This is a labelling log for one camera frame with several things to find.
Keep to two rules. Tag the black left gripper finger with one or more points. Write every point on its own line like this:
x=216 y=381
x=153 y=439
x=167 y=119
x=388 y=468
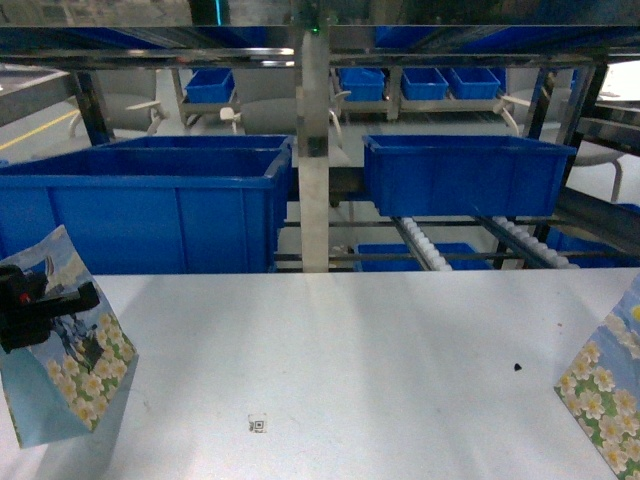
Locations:
x=27 y=314

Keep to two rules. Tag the flower gift bag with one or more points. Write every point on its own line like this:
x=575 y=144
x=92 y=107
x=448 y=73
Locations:
x=600 y=388
x=64 y=387

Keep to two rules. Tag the large blue crate behind table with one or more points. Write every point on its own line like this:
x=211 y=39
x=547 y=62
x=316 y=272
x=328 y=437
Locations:
x=153 y=210

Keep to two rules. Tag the small QR code sticker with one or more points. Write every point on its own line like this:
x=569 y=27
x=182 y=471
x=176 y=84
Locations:
x=258 y=423

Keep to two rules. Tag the blue crate on rollers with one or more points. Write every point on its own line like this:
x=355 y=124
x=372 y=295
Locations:
x=463 y=175

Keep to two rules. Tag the steel centre post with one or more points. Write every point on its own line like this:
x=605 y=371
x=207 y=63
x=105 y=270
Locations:
x=312 y=124

